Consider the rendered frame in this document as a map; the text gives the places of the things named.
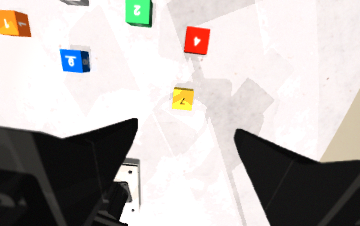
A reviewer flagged orange block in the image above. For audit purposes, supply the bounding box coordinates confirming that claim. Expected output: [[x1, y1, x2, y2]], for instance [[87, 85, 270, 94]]
[[0, 10, 32, 37]]

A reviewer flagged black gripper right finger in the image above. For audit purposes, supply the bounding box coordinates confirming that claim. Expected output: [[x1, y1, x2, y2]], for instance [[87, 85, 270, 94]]
[[233, 129, 360, 226]]

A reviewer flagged yellow block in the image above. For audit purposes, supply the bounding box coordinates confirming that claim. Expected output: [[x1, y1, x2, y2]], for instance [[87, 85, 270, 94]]
[[172, 87, 194, 111]]

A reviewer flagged green block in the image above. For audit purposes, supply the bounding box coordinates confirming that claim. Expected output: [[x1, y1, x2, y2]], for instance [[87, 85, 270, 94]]
[[125, 0, 153, 28]]

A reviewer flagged red block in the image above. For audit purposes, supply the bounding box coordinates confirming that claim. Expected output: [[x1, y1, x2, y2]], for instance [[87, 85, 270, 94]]
[[184, 26, 210, 55]]

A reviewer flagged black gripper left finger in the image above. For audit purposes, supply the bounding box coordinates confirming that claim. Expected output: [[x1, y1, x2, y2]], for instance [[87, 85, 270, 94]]
[[0, 118, 138, 226]]

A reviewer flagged blue block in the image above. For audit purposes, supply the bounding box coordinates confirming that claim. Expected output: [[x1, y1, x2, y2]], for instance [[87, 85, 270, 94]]
[[59, 49, 90, 73]]

